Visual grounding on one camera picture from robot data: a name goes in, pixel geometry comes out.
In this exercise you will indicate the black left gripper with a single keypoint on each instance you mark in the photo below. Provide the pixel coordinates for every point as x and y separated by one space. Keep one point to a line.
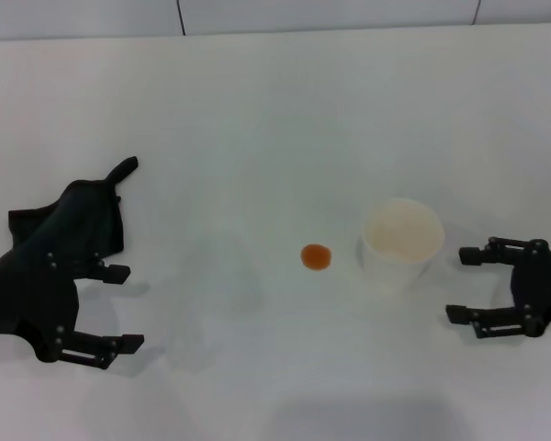
23 303

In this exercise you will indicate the white paper cup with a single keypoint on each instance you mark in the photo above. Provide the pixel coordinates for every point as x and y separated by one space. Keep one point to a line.
401 243

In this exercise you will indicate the dark blue rag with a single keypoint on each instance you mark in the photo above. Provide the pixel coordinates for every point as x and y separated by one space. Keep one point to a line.
80 220

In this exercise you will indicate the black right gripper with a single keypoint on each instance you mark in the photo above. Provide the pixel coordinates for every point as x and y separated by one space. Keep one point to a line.
542 289

